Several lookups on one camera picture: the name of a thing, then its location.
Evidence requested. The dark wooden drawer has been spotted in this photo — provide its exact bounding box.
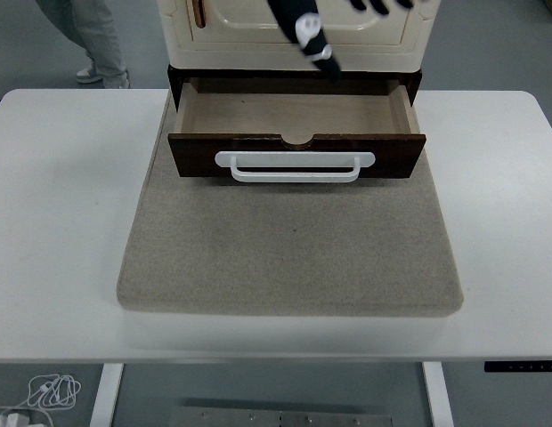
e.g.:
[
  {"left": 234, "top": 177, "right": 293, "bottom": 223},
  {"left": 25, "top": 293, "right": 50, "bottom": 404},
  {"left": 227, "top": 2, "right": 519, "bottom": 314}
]
[{"left": 167, "top": 77, "right": 427, "bottom": 181}]

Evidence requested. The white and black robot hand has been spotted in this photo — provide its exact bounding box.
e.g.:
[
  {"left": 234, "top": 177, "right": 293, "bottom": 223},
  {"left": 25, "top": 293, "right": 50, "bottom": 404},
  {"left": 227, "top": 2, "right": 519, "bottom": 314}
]
[{"left": 266, "top": 0, "right": 431, "bottom": 81}]

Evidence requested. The beige fabric mat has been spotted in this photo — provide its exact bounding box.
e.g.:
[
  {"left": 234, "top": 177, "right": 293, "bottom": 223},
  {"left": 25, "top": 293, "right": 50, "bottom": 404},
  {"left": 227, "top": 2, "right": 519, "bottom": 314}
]
[{"left": 114, "top": 91, "right": 465, "bottom": 318}]

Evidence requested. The white charger adapter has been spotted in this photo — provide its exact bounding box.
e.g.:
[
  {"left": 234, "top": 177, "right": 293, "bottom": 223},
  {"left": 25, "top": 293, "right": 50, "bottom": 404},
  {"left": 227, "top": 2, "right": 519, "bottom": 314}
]
[{"left": 0, "top": 411, "right": 35, "bottom": 427}]

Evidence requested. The grey metal plate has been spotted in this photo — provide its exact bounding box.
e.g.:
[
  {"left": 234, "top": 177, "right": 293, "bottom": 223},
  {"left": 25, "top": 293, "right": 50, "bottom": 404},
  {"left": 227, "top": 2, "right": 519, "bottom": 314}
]
[{"left": 168, "top": 405, "right": 394, "bottom": 427}]

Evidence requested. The black table control panel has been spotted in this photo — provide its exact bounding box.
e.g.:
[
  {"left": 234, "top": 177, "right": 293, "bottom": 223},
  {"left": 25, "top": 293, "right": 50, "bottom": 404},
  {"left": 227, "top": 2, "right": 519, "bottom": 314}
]
[{"left": 483, "top": 360, "right": 552, "bottom": 374}]

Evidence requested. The white drawer handle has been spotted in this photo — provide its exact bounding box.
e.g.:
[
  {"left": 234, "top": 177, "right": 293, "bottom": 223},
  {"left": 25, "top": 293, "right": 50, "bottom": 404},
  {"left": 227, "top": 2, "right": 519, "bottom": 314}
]
[{"left": 214, "top": 150, "right": 376, "bottom": 183}]

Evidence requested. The white cable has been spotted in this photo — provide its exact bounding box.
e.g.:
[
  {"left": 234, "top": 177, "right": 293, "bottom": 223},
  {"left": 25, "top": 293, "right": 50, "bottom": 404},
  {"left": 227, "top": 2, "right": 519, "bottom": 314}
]
[{"left": 0, "top": 372, "right": 83, "bottom": 427}]

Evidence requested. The person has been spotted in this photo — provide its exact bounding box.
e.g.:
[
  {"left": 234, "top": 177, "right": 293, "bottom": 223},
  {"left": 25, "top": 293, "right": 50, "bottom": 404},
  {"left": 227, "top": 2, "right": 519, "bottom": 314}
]
[{"left": 35, "top": 0, "right": 131, "bottom": 90}]

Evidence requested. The white table leg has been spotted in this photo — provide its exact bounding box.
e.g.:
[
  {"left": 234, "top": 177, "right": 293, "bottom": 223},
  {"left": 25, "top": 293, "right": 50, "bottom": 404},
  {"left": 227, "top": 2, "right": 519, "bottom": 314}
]
[
  {"left": 420, "top": 362, "right": 455, "bottom": 427},
  {"left": 87, "top": 362, "right": 125, "bottom": 427}
]

